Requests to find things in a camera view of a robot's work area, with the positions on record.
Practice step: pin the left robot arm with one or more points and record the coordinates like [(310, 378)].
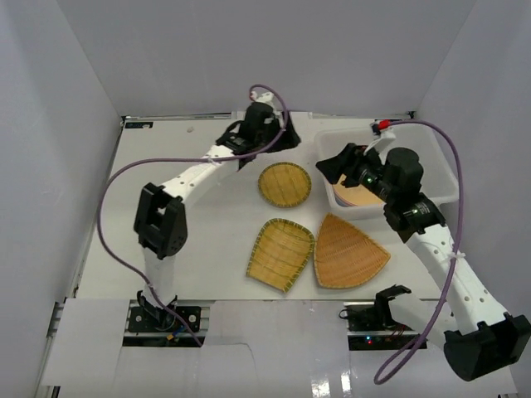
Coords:
[(161, 217)]

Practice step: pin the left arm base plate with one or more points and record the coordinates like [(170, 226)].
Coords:
[(141, 320)]

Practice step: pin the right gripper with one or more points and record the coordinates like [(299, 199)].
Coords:
[(352, 154)]

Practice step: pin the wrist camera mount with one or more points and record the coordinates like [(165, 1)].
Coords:
[(383, 136), (270, 99)]

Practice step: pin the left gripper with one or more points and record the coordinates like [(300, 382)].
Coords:
[(284, 135)]

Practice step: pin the fan-shaped orange woven tray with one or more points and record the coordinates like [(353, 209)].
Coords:
[(344, 256)]

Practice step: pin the translucent plastic bin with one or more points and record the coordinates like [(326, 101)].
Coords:
[(439, 183)]

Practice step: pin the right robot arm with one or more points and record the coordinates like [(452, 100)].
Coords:
[(476, 333)]

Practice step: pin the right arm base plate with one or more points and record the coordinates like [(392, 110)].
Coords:
[(364, 318)]

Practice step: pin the orange plastic plate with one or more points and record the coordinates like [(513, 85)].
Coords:
[(354, 196)]

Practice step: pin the rectangular bamboo scoop tray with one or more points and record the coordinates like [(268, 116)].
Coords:
[(280, 253)]

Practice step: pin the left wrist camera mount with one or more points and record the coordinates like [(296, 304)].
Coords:
[(270, 99)]

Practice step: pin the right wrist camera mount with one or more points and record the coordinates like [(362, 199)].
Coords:
[(383, 136)]

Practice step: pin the round bamboo tray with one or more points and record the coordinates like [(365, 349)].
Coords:
[(284, 185)]

